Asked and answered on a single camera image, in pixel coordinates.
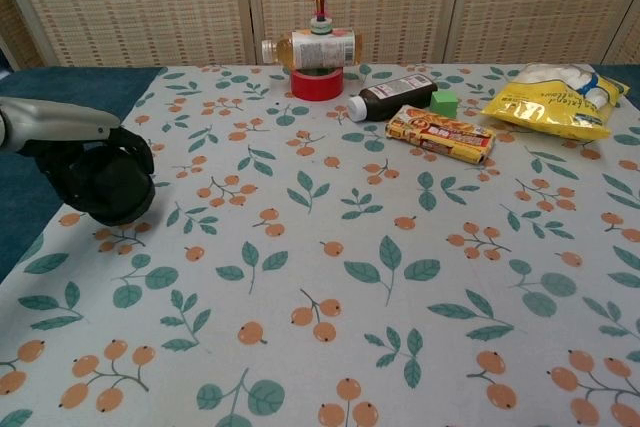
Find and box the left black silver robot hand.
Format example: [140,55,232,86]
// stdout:
[0,95,156,222]

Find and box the black round object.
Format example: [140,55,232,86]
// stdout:
[69,148,156,227]

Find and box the woven bamboo screen panel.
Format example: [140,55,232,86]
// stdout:
[0,0,44,71]
[444,0,640,66]
[244,0,476,67]
[604,0,640,66]
[0,0,254,68]

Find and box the red tape roll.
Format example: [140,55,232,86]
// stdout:
[290,66,345,101]

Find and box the clear tea bottle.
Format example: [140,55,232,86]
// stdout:
[260,29,364,70]

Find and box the floral leaf fruit tablecloth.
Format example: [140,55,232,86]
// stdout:
[0,64,640,427]

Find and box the dark brown bottle white cap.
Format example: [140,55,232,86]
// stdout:
[347,74,439,123]

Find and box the yellow orange snack box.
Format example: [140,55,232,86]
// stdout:
[384,104,497,166]

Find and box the green cube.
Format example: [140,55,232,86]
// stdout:
[429,89,459,118]

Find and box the yellow marshmallow bag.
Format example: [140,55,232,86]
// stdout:
[479,61,631,142]

